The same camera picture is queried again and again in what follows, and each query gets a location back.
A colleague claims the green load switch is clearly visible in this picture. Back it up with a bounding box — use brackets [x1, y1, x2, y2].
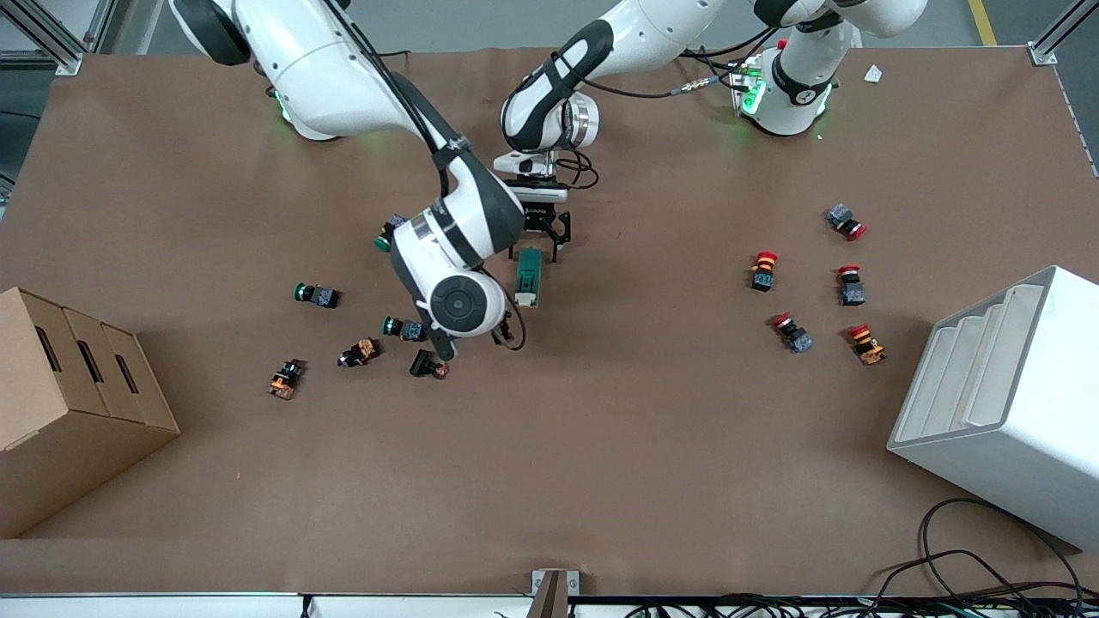
[513, 247, 544, 309]

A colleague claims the brown paper table cover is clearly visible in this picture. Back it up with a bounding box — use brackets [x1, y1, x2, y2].
[0, 43, 1099, 598]

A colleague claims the brown cardboard box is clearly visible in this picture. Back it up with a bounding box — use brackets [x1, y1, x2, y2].
[0, 287, 181, 540]

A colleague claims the white slotted storage rack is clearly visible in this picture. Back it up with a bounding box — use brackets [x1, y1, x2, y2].
[887, 265, 1099, 552]

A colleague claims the black orange button switch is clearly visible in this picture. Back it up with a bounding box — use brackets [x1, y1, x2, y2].
[268, 359, 307, 401]
[337, 338, 381, 369]

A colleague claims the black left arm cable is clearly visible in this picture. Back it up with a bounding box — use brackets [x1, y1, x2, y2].
[549, 26, 778, 191]

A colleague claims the metal table edge bracket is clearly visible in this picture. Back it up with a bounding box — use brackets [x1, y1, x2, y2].
[531, 568, 580, 618]

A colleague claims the white table edge rail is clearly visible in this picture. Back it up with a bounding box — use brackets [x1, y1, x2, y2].
[0, 592, 1099, 618]

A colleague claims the black cable bundle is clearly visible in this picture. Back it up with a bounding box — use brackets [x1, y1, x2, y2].
[622, 592, 1099, 618]

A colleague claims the black looped floor cable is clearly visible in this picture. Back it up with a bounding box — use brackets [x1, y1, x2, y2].
[871, 498, 1087, 602]

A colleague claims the aluminium frame profile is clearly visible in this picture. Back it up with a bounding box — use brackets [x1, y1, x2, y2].
[1029, 0, 1099, 67]
[0, 0, 118, 75]

